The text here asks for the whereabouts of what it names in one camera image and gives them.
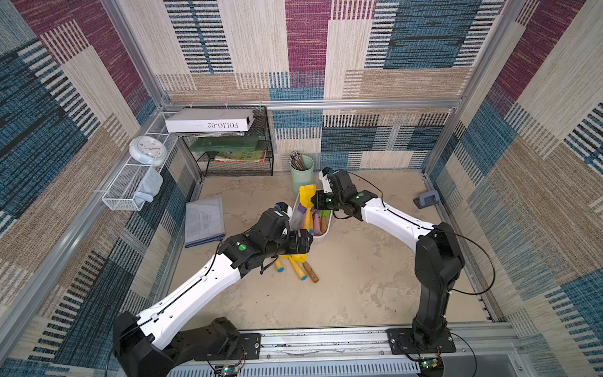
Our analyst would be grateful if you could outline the green shovel wooden handle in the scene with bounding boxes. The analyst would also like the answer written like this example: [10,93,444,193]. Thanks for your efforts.
[320,210,331,234]

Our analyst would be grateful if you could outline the white plastic storage box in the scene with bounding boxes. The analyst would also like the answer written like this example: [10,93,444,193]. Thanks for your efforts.
[287,195,332,243]

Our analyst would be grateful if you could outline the light blue shovel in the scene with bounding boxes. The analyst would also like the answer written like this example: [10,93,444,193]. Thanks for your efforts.
[290,209,306,230]

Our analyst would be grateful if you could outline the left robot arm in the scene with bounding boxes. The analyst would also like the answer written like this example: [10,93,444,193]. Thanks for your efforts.
[111,207,313,376]

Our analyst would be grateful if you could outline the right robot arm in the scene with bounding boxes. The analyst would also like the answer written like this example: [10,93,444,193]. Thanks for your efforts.
[311,167,465,353]

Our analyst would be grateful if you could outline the white FOLIO-02 box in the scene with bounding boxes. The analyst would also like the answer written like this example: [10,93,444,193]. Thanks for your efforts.
[165,108,254,133]

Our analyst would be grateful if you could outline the green pen holder cup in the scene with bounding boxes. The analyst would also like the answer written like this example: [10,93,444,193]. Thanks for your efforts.
[290,155,314,194]

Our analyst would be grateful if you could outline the pens in cup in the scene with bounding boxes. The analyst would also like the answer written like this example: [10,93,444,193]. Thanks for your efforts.
[290,151,307,171]

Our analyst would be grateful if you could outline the grey hole punch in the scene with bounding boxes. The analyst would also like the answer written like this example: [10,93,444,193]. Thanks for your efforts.
[413,190,441,209]

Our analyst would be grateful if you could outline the colourful book on shelf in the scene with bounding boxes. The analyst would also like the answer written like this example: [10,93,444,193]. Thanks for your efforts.
[214,150,266,163]

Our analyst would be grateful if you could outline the light blue cloth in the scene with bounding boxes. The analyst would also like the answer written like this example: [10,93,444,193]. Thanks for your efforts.
[133,167,163,207]

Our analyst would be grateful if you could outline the white round clock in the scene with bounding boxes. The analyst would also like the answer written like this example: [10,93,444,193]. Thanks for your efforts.
[129,135,168,167]

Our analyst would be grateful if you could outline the yellow shovel wooden handle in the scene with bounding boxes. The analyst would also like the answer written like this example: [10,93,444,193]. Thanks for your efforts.
[297,254,320,283]

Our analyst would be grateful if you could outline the black wire shelf rack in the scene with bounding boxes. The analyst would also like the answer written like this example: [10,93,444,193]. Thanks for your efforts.
[180,106,275,178]

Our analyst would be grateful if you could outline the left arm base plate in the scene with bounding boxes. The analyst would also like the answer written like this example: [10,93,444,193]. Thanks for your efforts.
[206,332,262,361]

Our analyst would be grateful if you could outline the white wire wall basket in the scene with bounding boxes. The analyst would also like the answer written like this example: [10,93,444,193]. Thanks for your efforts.
[102,133,177,211]

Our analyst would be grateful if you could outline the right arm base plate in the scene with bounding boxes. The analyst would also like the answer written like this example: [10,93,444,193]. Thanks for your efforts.
[386,328,456,354]

